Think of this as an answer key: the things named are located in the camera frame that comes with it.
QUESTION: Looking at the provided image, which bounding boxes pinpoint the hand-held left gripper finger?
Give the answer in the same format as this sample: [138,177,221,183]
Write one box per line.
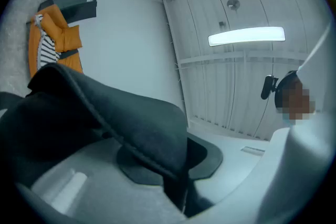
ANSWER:
[15,138,187,224]

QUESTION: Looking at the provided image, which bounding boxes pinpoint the black garment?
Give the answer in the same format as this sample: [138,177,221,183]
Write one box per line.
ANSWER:
[0,62,224,218]

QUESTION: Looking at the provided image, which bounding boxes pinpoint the orange sofa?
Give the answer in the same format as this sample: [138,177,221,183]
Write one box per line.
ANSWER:
[26,4,84,78]

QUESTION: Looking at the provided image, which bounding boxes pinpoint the square orange cushion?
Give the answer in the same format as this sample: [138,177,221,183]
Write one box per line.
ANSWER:
[41,4,69,33]
[56,56,84,74]

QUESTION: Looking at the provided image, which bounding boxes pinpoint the ceiling vent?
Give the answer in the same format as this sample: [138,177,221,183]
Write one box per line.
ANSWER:
[240,146,266,156]

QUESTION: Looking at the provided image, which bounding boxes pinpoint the black white patterned throw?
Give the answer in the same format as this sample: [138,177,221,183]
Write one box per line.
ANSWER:
[35,14,61,70]

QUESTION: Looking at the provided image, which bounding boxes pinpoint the wide orange cushion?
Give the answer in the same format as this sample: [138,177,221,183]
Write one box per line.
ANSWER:
[61,25,83,52]

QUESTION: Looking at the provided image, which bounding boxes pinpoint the long ceiling lamp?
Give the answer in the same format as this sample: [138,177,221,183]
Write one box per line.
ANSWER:
[208,26,286,47]

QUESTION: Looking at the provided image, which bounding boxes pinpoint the person's head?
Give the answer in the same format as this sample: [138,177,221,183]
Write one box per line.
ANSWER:
[274,70,316,126]

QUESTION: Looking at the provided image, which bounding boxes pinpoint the black head-mounted camera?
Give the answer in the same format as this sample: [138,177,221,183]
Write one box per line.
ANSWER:
[260,74,279,100]

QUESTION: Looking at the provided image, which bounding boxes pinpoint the white headset cable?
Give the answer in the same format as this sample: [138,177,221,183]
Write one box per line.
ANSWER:
[297,22,332,73]

